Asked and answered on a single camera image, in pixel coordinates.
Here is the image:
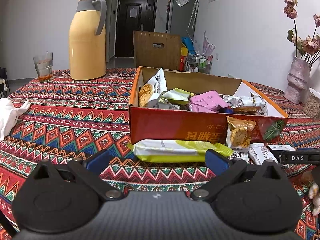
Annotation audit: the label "pink snack packet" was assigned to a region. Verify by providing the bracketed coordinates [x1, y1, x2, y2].
[189, 90, 229, 113]

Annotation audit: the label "white snack packet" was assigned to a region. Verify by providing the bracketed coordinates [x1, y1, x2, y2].
[221, 92, 268, 116]

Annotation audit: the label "pumpkin oat cracker packet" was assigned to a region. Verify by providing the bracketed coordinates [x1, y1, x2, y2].
[138, 68, 167, 108]

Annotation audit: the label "green white bar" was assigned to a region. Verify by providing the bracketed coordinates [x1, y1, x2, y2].
[127, 139, 233, 163]
[160, 88, 194, 105]

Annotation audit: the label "white packet behind centre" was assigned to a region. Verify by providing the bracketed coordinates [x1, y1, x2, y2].
[228, 148, 250, 164]

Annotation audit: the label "white packet barcode centre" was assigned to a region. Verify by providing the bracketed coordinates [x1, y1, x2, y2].
[248, 143, 278, 165]

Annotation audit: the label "white packet right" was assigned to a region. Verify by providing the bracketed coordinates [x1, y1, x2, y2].
[266, 144, 296, 151]

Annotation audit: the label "orange cracker packet upright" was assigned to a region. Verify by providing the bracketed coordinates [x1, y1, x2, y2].
[226, 116, 255, 149]

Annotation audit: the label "woven tissue box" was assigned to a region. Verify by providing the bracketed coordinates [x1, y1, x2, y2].
[304, 88, 320, 121]

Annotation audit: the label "patterned red tablecloth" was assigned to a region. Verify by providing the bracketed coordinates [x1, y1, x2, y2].
[1, 68, 319, 239]

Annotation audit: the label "pink textured vase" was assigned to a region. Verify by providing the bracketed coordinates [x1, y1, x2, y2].
[284, 56, 311, 105]

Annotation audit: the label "white crumpled cloth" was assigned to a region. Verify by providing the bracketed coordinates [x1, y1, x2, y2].
[0, 98, 31, 141]

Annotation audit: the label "dried pink flowers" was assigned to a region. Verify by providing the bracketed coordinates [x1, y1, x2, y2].
[283, 0, 319, 65]

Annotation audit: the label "glass cup with drink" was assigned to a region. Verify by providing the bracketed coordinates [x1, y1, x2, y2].
[33, 52, 53, 82]

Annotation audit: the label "black folding chair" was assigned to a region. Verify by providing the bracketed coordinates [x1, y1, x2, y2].
[0, 68, 11, 98]

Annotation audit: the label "brown cardboard carton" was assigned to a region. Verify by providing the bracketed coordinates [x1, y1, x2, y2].
[133, 31, 182, 70]

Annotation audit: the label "yellow thermos jug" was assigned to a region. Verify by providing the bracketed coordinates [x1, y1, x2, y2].
[68, 0, 107, 81]

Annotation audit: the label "grey refrigerator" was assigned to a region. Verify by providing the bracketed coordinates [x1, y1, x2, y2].
[165, 0, 197, 38]

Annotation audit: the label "dark entrance door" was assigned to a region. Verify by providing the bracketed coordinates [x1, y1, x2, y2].
[115, 0, 157, 57]

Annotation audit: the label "wire storage rack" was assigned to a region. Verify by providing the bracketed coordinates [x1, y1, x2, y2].
[185, 51, 213, 74]

